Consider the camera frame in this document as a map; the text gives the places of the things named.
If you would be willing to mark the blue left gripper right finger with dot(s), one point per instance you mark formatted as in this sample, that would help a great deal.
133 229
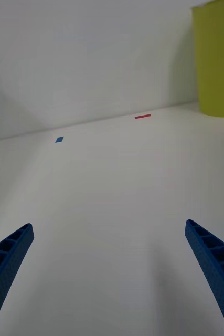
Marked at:
203 257

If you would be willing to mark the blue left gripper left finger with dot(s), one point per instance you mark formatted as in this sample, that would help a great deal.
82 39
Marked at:
14 262

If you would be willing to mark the yellow-green plastic waste bin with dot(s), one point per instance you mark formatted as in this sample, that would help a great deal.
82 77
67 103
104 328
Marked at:
216 65

